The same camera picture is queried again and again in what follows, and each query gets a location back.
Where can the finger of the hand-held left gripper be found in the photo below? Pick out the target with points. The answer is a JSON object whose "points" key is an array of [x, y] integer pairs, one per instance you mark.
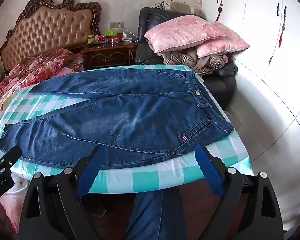
{"points": [[11, 157]]}

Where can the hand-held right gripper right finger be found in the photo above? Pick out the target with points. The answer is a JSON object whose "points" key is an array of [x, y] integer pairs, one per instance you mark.
{"points": [[210, 170]]}

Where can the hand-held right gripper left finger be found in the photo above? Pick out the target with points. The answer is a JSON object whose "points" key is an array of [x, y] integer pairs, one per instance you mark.
{"points": [[90, 172]]}

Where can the blue denim pants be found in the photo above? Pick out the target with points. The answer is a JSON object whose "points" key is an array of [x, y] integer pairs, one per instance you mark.
{"points": [[127, 120]]}

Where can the dark shoe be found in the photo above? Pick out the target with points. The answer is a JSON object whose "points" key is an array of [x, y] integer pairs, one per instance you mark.
{"points": [[98, 212]]}

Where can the teal checkered tablecloth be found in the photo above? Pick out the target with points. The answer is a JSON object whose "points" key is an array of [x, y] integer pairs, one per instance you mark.
{"points": [[145, 180]]}

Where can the person's leg in jeans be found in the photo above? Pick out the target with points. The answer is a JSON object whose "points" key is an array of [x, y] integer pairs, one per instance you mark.
{"points": [[150, 217]]}

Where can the black leather armchair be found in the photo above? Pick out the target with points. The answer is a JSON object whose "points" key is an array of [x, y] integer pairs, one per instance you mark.
{"points": [[220, 85]]}

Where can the red floral quilt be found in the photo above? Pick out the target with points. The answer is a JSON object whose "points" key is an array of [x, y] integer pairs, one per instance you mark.
{"points": [[40, 65]]}

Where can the brown plaid blanket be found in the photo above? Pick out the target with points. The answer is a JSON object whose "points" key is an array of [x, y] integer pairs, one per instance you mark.
{"points": [[185, 60]]}

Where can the dark wooden nightstand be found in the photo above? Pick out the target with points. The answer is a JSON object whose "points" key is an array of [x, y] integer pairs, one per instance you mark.
{"points": [[107, 55]]}

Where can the small pink floral pillow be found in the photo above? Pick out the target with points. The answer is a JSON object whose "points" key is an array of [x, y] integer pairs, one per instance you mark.
{"points": [[222, 46]]}

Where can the yellow green jar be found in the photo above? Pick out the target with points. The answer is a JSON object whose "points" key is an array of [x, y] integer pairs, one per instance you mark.
{"points": [[91, 38]]}

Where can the red tin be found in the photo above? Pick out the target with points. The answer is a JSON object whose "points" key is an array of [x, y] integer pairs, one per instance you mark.
{"points": [[103, 39]]}

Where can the round metal tin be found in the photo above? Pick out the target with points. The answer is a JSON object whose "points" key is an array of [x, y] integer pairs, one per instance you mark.
{"points": [[114, 40]]}

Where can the tufted leather carved headboard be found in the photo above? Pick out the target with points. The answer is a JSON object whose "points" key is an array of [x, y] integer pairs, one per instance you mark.
{"points": [[47, 27]]}

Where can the white power strip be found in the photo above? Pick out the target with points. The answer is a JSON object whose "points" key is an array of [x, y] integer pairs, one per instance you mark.
{"points": [[130, 39]]}

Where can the large pink floral pillow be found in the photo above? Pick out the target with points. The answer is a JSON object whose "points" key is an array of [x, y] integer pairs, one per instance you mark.
{"points": [[182, 32]]}

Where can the green plastic bag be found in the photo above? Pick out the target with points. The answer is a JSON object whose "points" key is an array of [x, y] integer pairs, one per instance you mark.
{"points": [[110, 32]]}

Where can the white wardrobe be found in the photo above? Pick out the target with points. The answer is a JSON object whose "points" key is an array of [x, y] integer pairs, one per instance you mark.
{"points": [[255, 30]]}

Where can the red coin hanging ornament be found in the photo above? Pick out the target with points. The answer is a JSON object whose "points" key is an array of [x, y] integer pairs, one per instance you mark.
{"points": [[280, 38]]}

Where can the red diamond hanging ornament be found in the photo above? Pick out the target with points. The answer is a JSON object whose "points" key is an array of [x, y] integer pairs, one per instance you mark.
{"points": [[219, 11]]}

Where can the black clothes hanger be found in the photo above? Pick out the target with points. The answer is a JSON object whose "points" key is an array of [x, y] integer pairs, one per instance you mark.
{"points": [[161, 5]]}

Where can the grey wall socket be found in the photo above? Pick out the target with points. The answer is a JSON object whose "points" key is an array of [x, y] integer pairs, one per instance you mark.
{"points": [[117, 25]]}

